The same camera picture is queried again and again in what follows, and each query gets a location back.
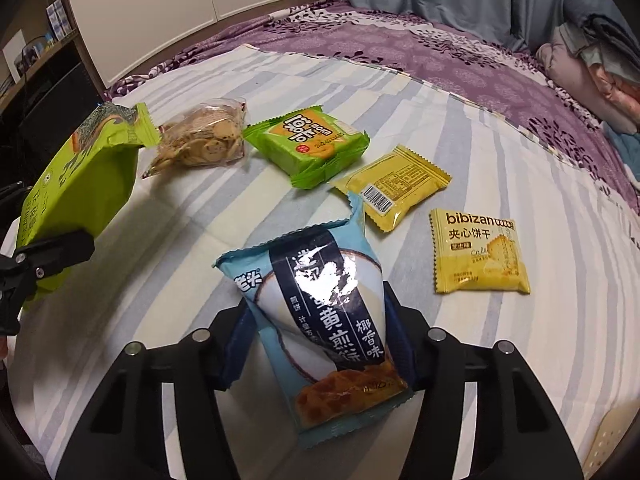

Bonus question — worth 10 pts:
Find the large lime green snack pack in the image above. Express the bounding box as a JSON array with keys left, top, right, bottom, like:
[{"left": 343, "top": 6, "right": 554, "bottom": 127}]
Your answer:
[{"left": 15, "top": 101, "right": 162, "bottom": 296}]

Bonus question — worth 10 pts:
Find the pink floral quilt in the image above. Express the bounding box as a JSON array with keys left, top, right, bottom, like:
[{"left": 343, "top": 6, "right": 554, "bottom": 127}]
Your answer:
[{"left": 595, "top": 55, "right": 640, "bottom": 111}]

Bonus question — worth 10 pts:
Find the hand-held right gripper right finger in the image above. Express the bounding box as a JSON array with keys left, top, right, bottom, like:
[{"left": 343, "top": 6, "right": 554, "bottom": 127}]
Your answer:
[{"left": 382, "top": 280, "right": 586, "bottom": 480}]

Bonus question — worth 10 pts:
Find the clear cookie bag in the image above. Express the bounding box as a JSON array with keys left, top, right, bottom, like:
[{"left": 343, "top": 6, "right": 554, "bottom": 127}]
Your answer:
[{"left": 141, "top": 96, "right": 249, "bottom": 180}]

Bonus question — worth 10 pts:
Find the small green snack pack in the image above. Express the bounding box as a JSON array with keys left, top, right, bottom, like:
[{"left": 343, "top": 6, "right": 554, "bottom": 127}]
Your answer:
[{"left": 242, "top": 104, "right": 371, "bottom": 190}]

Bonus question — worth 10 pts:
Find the stack of folded blankets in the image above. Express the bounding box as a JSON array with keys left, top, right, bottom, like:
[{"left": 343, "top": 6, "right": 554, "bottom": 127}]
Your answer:
[{"left": 535, "top": 25, "right": 640, "bottom": 131}]

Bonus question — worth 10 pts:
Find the blue fleece garment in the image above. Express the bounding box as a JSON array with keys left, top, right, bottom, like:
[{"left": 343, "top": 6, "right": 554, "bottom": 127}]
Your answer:
[{"left": 605, "top": 125, "right": 640, "bottom": 181}]

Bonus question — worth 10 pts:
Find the white card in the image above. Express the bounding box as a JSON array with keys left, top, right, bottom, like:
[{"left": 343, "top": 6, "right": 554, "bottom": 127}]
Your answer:
[{"left": 2, "top": 30, "right": 28, "bottom": 81}]

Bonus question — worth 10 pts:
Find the yellow sandwich biscuit packet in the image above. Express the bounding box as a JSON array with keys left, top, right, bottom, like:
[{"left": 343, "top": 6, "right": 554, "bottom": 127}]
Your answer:
[
  {"left": 429, "top": 207, "right": 532, "bottom": 296},
  {"left": 327, "top": 144, "right": 452, "bottom": 233}
]

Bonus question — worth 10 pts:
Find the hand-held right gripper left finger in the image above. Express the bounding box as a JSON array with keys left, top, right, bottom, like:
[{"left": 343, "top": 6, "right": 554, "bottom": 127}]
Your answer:
[{"left": 55, "top": 305, "right": 261, "bottom": 480}]

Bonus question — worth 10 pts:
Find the cream perforated plastic basket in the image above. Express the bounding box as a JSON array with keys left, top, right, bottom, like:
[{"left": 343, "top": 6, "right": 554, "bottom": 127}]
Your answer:
[{"left": 582, "top": 405, "right": 640, "bottom": 480}]

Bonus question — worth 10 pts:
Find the grey folded blanket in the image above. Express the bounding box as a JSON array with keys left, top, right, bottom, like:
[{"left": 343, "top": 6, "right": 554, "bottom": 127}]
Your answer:
[{"left": 575, "top": 12, "right": 640, "bottom": 61}]

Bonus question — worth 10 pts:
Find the row of small blue boxes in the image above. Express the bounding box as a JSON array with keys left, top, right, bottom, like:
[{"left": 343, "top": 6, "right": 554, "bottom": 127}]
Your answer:
[{"left": 46, "top": 0, "right": 76, "bottom": 38}]

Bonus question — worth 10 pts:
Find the dark wooden shelf unit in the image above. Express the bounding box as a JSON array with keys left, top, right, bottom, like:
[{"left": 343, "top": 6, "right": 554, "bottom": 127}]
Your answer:
[{"left": 0, "top": 0, "right": 108, "bottom": 181}]

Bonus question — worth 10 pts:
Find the light blue snack bag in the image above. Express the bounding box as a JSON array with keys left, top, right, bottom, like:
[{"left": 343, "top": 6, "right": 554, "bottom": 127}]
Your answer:
[{"left": 215, "top": 191, "right": 416, "bottom": 450}]

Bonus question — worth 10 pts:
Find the purple floral bed sheet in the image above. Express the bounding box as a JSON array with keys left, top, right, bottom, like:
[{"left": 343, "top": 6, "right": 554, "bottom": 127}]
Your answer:
[{"left": 102, "top": 0, "right": 640, "bottom": 211}]

